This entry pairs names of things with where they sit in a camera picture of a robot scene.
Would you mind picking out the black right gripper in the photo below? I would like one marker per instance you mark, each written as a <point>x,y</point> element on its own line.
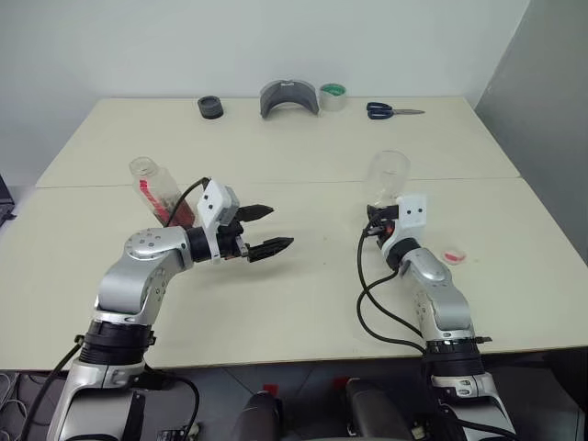
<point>380,229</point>

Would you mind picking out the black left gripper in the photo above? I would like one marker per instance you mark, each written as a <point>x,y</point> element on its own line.
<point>229,243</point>

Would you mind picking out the clear wine glass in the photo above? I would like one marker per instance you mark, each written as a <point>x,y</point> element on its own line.
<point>388,172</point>

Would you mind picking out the red and white bottle cap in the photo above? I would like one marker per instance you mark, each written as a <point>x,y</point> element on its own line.
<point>455,256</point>

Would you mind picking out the plastic bottle with red liquid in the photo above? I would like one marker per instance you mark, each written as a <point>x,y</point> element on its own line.
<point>154,184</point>

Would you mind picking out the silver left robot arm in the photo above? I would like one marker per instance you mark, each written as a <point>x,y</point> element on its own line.
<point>133,275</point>

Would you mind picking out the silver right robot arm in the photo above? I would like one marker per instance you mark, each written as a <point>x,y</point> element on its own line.
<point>441,294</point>

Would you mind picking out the silver tape roll green core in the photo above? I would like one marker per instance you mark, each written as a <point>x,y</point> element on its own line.
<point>333,101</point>

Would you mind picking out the black round cap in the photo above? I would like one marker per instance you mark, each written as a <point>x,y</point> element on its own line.
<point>210,108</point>

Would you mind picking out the dark rounded shape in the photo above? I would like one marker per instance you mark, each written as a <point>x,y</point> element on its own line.
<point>374,411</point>
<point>255,418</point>

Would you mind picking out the dark laptop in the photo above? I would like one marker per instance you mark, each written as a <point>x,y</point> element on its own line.
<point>5,202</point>

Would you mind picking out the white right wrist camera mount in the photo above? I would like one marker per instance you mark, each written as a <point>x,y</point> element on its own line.
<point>413,213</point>

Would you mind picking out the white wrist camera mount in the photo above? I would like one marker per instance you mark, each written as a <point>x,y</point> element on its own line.
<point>413,213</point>
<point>212,202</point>

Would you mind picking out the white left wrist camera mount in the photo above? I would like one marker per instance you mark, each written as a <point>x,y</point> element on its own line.
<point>212,202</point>

